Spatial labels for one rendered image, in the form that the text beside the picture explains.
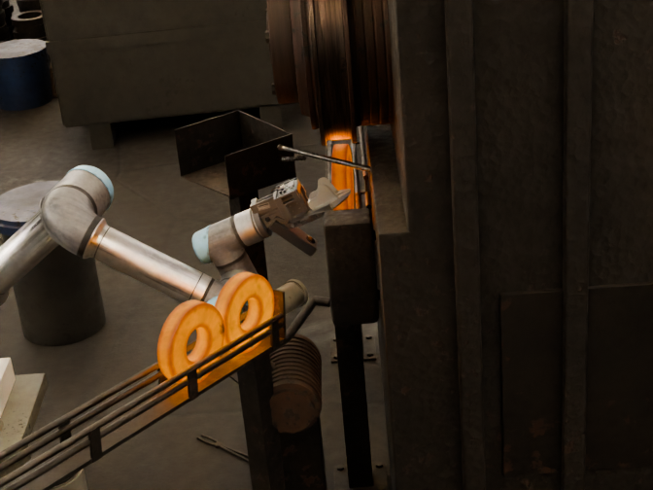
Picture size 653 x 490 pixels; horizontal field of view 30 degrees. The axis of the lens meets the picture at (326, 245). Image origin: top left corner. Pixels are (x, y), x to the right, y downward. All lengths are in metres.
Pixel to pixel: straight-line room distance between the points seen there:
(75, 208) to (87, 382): 1.07
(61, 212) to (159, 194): 2.13
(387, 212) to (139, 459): 1.20
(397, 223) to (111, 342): 1.66
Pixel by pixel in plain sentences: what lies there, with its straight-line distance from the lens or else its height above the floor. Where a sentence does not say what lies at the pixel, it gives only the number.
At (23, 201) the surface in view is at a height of 0.43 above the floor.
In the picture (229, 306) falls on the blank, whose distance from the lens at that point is 2.29.
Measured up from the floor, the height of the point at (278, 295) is 0.71.
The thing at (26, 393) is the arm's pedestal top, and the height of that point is 0.30.
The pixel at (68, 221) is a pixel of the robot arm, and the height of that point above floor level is 0.81.
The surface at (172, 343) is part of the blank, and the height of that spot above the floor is 0.76.
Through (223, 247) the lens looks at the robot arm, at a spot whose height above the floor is 0.69.
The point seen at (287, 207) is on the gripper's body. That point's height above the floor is 0.77.
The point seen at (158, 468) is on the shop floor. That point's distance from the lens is 3.19.
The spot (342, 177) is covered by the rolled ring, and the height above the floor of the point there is 0.80.
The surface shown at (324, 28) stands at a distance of 2.37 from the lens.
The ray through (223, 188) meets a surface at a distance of 3.17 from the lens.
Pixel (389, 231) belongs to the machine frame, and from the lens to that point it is 2.24.
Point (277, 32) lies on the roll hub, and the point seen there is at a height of 1.16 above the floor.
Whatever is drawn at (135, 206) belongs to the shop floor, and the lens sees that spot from 4.65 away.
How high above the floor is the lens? 1.85
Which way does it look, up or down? 26 degrees down
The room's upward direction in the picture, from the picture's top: 5 degrees counter-clockwise
